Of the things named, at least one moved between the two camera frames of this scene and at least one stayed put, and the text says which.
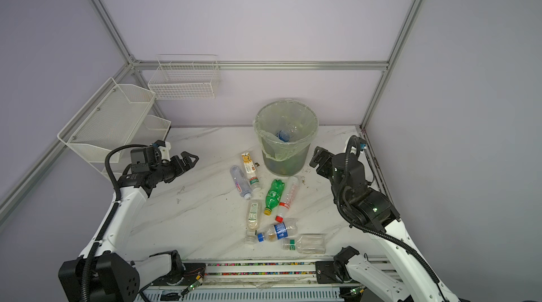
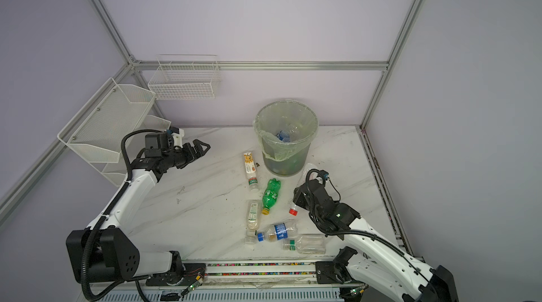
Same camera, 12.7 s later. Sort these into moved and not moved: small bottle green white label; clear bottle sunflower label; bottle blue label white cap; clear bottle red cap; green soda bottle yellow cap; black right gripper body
Moved: black right gripper body; clear bottle red cap
Not moved: small bottle green white label; bottle blue label white cap; green soda bottle yellow cap; clear bottle sunflower label
